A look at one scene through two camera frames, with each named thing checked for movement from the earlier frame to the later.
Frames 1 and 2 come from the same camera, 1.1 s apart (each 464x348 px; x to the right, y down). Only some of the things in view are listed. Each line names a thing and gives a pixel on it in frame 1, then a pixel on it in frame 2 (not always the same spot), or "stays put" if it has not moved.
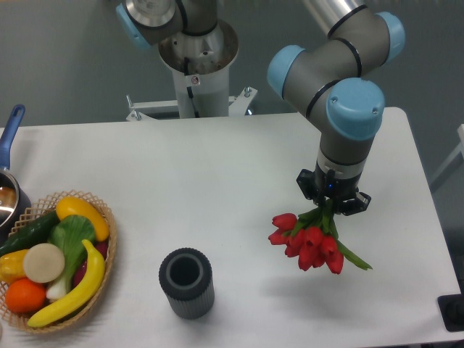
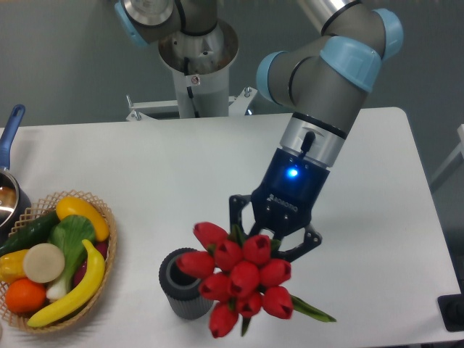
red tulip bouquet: (312, 238) → (240, 278)
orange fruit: (25, 296) stays put
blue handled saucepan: (15, 204) stays put
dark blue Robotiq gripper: (336, 188) → (284, 201)
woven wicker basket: (37, 212) stays put
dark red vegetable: (101, 247) stays put
